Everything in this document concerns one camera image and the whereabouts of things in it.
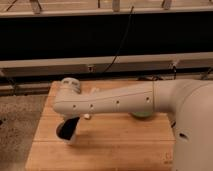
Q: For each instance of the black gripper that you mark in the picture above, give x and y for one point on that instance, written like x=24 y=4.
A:
x=67 y=128

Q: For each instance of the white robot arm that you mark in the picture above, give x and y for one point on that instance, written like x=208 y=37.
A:
x=190 y=102

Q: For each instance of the white eraser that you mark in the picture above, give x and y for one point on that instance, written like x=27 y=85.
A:
x=95 y=90

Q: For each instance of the wooden cutting board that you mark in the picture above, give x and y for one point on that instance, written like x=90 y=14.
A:
x=106 y=142

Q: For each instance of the green bowl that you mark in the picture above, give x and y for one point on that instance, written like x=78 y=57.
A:
x=141 y=115

